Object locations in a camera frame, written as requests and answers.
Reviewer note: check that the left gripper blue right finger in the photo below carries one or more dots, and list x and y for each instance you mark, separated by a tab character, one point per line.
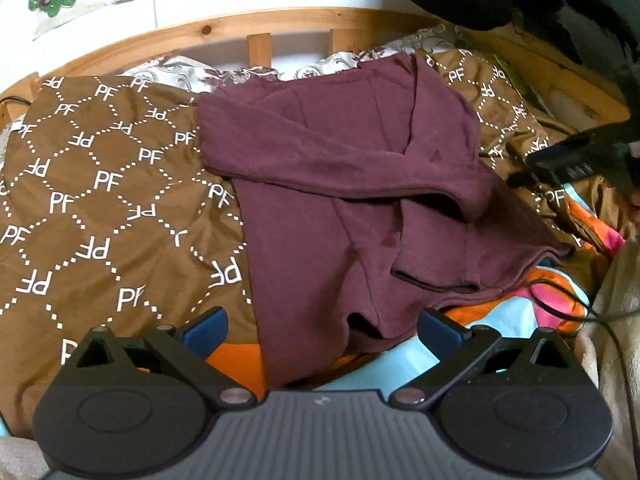
440	334

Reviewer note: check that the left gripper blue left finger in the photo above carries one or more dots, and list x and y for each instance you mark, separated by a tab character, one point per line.
203	335

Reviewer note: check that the maroon long-sleeve shirt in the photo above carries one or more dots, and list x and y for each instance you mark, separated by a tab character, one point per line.
363	200

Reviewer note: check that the wooden bed headboard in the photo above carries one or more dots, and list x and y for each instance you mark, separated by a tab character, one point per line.
114	39

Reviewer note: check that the colourful orange blue bedsheet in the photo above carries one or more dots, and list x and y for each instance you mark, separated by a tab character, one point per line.
597	207

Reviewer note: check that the black hanging garment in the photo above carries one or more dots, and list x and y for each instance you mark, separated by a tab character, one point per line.
602	35

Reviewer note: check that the brown PF patterned blanket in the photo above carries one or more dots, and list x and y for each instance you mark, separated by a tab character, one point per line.
109	217

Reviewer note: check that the beige fleece blanket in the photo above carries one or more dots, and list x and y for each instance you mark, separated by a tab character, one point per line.
611	359

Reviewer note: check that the floral white pillow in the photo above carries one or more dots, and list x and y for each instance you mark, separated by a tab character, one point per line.
191	75

